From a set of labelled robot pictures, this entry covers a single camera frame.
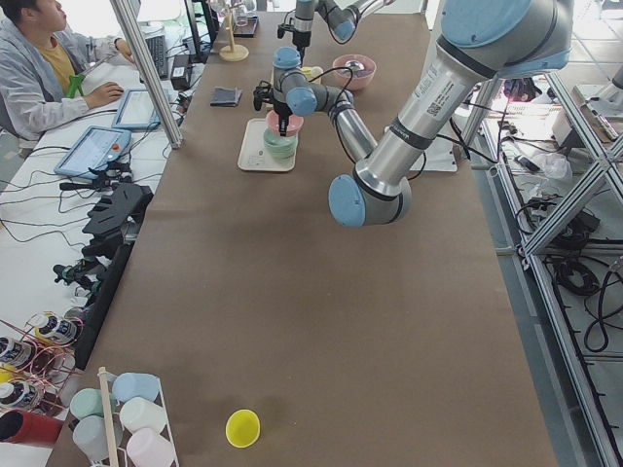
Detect blue teach pendant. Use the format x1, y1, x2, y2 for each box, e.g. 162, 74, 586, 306
111, 89, 161, 131
54, 126, 131, 179

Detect large pink ice bowl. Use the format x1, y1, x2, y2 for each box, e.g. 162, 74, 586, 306
332, 54, 377, 90

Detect black stand rack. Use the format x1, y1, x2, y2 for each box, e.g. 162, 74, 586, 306
53, 183, 153, 370

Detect near blue teach pendant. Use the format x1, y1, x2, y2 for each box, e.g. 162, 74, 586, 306
54, 126, 131, 179

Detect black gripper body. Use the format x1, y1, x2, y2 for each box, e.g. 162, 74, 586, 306
252, 80, 293, 116
276, 16, 312, 48

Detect cream rabbit tray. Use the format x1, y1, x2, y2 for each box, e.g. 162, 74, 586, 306
238, 119, 296, 172

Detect seated person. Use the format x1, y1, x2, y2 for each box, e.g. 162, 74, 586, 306
1, 1, 133, 141

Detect red cylinder can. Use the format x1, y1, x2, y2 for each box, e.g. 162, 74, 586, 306
1, 410, 63, 448

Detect white wire cup rack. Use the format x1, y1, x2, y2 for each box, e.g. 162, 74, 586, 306
97, 367, 180, 466

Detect far blue teach pendant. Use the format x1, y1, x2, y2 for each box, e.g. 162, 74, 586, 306
111, 89, 161, 131

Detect small pink bowl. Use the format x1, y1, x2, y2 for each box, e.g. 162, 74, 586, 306
266, 110, 305, 137

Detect aluminium frame post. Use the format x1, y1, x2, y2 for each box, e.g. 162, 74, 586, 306
109, 0, 183, 149

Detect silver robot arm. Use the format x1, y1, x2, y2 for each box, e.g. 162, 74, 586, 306
276, 0, 393, 59
253, 1, 573, 228

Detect pink cup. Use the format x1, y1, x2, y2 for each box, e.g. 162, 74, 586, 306
127, 428, 174, 467

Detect green cup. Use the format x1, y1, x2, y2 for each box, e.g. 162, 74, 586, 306
69, 388, 104, 419

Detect blue cup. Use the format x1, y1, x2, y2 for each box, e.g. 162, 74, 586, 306
112, 373, 160, 403

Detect black keyboard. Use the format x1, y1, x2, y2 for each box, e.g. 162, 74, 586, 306
145, 35, 168, 79

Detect grey folded cloth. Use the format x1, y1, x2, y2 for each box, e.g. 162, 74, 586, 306
210, 87, 242, 107

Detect wooden cup tree stand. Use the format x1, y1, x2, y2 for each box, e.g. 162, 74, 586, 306
210, 0, 249, 62

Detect grey cup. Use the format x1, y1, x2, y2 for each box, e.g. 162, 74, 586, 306
72, 414, 109, 462

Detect stacked green bowls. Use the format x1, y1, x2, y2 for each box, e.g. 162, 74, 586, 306
263, 128, 298, 160

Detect metal ice scoop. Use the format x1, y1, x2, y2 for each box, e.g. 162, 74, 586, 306
340, 59, 367, 78

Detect white cup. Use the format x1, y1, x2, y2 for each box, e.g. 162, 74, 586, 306
119, 397, 166, 433

